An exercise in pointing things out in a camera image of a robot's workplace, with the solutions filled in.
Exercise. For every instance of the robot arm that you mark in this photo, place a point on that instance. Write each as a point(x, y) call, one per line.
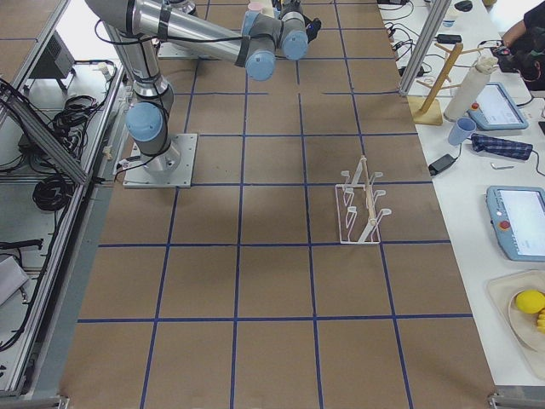
point(137, 23)

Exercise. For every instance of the pink plastic cup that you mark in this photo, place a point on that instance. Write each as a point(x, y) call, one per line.
point(255, 6)

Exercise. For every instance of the blue cup on side table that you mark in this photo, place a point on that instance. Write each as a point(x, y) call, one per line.
point(462, 129)

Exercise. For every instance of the wooden mug tree stand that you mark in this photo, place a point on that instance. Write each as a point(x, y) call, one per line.
point(427, 110)

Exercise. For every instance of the black power adapter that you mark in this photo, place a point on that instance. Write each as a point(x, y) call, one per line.
point(441, 164)

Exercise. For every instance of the blue plaid cloth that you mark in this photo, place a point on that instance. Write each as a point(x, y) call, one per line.
point(501, 147)

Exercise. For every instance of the blue teach pendant far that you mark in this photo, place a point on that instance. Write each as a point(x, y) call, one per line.
point(494, 109)

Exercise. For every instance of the blue teach pendant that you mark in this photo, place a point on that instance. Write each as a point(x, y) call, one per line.
point(517, 218)
point(494, 109)

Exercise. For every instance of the blue teach pendant near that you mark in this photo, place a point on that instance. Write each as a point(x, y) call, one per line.
point(517, 218)

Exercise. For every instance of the beige tray with bowl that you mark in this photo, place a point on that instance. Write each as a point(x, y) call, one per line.
point(502, 292)

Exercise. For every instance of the yellow lemon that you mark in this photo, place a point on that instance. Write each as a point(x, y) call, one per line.
point(530, 301)

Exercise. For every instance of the white wire cup rack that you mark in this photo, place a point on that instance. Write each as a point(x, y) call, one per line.
point(358, 218)

